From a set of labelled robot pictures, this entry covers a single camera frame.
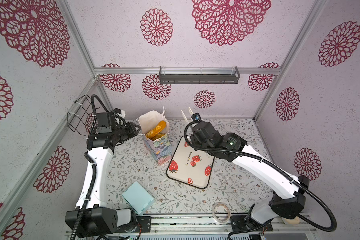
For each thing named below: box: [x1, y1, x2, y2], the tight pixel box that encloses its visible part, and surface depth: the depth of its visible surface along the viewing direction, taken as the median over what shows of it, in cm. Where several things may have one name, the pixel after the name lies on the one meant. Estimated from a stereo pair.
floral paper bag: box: [135, 106, 173, 166], surface depth 89 cm
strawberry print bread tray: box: [166, 135, 215, 189], surface depth 94 cm
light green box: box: [121, 181, 155, 216], surface depth 82 cm
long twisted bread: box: [145, 120, 166, 140], surface depth 89 cm
